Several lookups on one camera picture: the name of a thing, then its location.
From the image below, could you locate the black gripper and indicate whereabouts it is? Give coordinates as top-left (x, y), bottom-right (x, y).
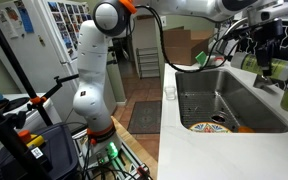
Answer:
top-left (250, 18), bottom-right (285, 78)

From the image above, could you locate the tall green soap bottle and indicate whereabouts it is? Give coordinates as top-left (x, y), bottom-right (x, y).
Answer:
top-left (230, 51), bottom-right (288, 83)

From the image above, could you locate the stainless steel sink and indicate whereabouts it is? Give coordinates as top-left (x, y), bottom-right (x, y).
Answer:
top-left (174, 68), bottom-right (288, 134)

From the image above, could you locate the brushed steel gooseneck faucet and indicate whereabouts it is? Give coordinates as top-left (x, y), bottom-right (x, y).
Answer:
top-left (217, 17), bottom-right (278, 91)

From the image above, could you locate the clear sponge holder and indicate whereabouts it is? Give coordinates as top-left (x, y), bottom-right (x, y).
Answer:
top-left (203, 54), bottom-right (226, 68)

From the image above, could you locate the green sponge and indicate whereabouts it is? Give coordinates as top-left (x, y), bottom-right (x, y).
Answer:
top-left (194, 50), bottom-right (209, 67)

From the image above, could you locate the orange fruit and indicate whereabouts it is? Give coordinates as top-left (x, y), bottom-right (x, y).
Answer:
top-left (237, 124), bottom-right (256, 134)

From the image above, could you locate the large cardboard box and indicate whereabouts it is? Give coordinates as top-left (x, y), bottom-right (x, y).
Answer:
top-left (162, 28), bottom-right (215, 67)

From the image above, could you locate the colourful patterned plate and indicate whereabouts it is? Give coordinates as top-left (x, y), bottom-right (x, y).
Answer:
top-left (188, 121), bottom-right (234, 134)

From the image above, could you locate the clear plastic cup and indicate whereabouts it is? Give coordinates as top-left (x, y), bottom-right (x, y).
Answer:
top-left (163, 85), bottom-right (177, 101)

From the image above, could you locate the patterned floor rug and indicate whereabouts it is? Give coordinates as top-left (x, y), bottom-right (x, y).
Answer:
top-left (127, 100), bottom-right (163, 135)

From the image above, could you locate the wooden table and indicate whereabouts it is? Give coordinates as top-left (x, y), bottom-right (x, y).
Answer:
top-left (110, 115), bottom-right (159, 180)

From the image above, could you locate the photo collage sheet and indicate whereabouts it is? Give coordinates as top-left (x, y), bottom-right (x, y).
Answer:
top-left (47, 0), bottom-right (94, 62)

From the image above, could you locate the white refrigerator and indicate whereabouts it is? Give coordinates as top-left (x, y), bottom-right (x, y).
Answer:
top-left (0, 0), bottom-right (118, 118)

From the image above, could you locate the dark plastic storage bin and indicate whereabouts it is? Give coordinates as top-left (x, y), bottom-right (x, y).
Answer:
top-left (0, 122), bottom-right (81, 180)

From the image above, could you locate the blue paper sheet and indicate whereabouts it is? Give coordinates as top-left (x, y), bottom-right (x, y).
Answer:
top-left (16, 0), bottom-right (36, 34)

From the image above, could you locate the yellow emergency stop button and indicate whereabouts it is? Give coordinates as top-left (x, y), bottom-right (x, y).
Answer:
top-left (18, 129), bottom-right (47, 150)

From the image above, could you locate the black tripod stand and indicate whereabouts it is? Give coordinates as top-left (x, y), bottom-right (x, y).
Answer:
top-left (0, 9), bottom-right (82, 128)
top-left (0, 92), bottom-right (53, 180)

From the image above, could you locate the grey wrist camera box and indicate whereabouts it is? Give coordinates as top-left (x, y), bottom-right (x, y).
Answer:
top-left (247, 1), bottom-right (288, 24)

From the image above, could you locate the sink bottom wire grid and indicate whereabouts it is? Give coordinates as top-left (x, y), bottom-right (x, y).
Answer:
top-left (179, 90), bottom-right (239, 130)

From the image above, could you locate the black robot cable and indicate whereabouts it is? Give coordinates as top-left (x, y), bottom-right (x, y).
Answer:
top-left (133, 3), bottom-right (252, 74)

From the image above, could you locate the white wall switch plate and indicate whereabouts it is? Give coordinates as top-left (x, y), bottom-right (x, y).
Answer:
top-left (160, 15), bottom-right (168, 28)

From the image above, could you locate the wire shelf rack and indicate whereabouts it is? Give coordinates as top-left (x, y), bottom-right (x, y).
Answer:
top-left (135, 46), bottom-right (161, 80)

